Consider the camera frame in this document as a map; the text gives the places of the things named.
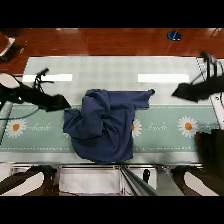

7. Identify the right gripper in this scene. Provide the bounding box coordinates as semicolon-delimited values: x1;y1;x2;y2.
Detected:
171;81;203;103

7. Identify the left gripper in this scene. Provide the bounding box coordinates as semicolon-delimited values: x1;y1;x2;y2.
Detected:
42;93;72;113

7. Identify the blue T-shirt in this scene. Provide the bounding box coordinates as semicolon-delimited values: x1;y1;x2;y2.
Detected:
62;88;156;165

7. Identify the blue round disc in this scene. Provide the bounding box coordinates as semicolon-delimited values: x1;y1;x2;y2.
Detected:
167;30;183;42

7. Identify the black cable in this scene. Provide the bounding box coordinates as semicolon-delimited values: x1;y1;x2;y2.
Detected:
0;108;45;122

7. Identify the silver frame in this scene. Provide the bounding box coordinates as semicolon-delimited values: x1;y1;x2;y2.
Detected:
0;57;224;197

